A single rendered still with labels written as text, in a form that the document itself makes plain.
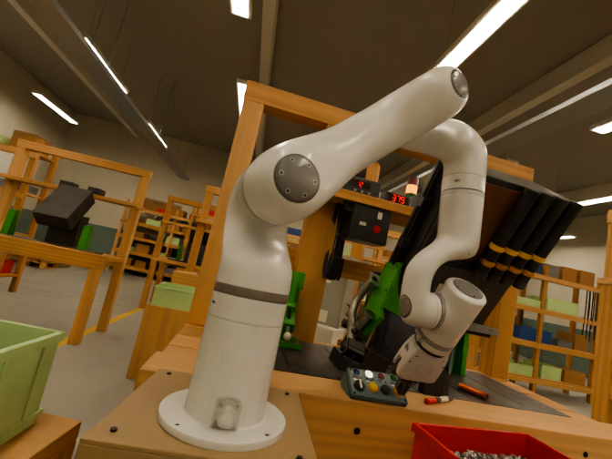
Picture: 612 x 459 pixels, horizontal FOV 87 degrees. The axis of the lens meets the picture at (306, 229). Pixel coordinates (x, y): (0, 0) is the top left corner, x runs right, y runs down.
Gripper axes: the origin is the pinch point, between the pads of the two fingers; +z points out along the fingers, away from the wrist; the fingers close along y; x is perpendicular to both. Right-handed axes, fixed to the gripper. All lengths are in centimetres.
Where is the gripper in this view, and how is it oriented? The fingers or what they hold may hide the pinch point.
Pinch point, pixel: (402, 384)
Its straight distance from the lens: 92.3
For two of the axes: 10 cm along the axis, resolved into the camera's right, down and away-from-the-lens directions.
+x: -0.4, -4.8, 8.8
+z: -2.8, 8.4, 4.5
